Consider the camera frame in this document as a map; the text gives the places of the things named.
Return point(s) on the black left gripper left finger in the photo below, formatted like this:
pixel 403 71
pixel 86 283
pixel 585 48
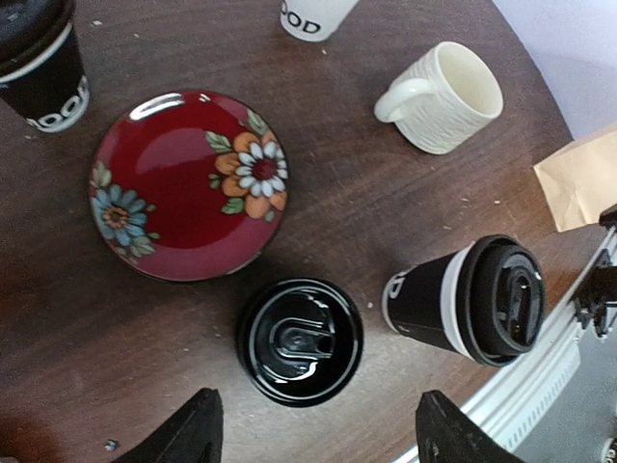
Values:
pixel 193 433

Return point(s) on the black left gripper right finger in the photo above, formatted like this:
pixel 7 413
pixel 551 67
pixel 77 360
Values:
pixel 445 434

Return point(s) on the stack of black lids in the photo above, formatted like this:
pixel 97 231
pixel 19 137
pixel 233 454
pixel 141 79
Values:
pixel 300 341

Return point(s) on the black white paper cup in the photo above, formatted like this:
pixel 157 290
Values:
pixel 52 93
pixel 420 303

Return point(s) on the brown paper bag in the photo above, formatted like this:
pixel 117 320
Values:
pixel 579 180

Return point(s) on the red floral plate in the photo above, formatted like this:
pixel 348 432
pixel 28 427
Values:
pixel 189 186

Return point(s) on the cream ceramic mug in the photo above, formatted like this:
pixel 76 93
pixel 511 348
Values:
pixel 442 99

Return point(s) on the paper cup holding straws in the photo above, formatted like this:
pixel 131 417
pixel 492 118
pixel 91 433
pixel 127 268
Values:
pixel 314 20

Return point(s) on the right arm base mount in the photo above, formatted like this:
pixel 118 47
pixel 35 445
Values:
pixel 595 297

